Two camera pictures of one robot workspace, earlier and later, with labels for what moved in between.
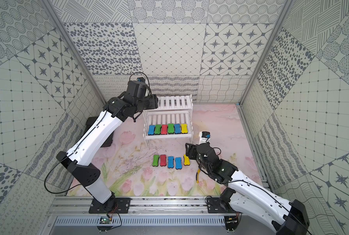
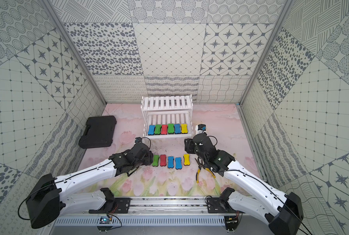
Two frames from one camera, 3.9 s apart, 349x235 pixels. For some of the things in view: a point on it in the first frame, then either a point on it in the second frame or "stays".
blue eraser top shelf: (170, 161) stays
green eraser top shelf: (155, 160) stays
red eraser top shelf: (162, 160) stays
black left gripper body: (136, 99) -> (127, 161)
